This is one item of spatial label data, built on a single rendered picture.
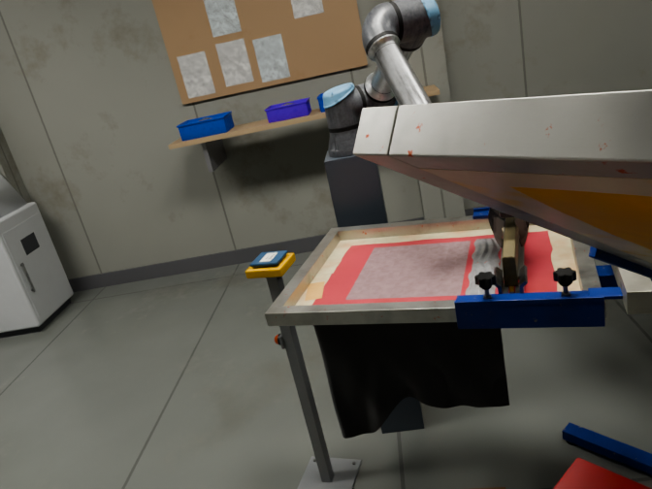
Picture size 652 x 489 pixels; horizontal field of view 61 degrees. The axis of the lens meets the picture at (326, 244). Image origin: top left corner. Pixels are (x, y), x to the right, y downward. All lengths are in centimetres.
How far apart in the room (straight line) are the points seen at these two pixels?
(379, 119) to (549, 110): 13
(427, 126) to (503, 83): 392
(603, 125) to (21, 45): 468
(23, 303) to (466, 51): 365
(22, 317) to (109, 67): 195
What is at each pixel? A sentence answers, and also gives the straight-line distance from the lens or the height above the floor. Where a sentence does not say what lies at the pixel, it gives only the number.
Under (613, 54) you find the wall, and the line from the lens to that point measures 453.
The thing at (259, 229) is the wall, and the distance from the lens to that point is 453.
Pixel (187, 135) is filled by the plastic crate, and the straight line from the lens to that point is 399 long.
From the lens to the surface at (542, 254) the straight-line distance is 159.
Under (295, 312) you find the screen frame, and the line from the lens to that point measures 140.
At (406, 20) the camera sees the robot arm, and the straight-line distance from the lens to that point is 166.
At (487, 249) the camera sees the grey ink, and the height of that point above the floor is 96.
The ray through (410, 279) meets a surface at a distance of 152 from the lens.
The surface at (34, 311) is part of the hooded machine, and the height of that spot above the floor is 17.
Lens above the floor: 162
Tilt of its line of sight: 21 degrees down
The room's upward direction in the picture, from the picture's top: 13 degrees counter-clockwise
